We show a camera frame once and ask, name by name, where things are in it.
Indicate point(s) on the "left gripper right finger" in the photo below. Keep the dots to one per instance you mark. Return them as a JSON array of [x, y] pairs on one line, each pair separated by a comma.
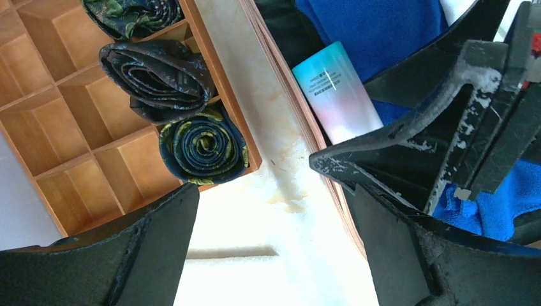
[[416, 259]]

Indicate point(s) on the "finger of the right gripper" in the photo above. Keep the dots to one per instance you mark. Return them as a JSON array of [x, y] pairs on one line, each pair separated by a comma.
[[405, 159]]

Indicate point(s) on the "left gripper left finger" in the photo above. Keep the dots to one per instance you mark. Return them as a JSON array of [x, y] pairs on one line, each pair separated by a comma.
[[136, 259]]

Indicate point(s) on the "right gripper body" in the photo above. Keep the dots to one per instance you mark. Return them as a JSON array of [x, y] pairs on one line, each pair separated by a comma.
[[501, 124]]

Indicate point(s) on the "blue white shirt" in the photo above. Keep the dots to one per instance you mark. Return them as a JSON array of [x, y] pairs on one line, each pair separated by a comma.
[[454, 9]]

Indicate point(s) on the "pink suitcase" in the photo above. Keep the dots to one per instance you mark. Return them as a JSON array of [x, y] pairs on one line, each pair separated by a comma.
[[289, 38]]

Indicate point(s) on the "rolled yellow green tie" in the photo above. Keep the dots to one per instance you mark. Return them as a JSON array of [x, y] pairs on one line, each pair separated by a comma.
[[206, 149]]

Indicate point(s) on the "rolled dark brown tie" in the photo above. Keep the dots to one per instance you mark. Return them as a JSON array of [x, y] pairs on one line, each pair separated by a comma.
[[166, 81]]

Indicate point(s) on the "rolled green patterned tie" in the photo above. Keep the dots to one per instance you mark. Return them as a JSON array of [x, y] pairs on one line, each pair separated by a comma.
[[123, 20]]

